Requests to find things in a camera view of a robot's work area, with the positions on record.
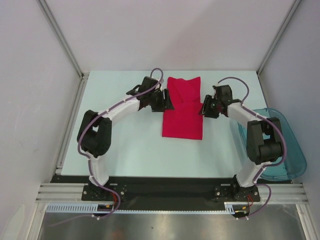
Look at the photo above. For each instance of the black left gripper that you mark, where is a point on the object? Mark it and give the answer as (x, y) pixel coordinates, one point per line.
(161, 106)

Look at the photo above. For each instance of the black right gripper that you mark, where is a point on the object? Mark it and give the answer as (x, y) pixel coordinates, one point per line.
(205, 109)

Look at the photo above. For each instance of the red t shirt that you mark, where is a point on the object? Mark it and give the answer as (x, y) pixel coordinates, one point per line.
(185, 120)

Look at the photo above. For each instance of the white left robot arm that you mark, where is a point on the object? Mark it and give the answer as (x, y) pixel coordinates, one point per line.
(94, 137)

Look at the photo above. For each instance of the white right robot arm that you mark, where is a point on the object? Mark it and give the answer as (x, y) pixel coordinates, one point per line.
(243, 183)

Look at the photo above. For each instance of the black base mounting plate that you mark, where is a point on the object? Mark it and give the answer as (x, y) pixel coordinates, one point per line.
(159, 191)

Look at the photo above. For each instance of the teal plastic basin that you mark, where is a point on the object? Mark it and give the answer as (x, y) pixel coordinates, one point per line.
(287, 150)

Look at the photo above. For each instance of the white cable duct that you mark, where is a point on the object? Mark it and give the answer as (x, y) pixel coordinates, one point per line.
(104, 208)

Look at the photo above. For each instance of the right aluminium corner post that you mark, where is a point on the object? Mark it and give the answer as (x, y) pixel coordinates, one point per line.
(279, 35)

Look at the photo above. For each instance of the aluminium corner post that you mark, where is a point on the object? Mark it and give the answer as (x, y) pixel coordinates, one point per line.
(55, 27)
(279, 35)

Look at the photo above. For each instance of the left aluminium corner post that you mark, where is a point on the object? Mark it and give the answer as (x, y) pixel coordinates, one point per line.
(55, 27)

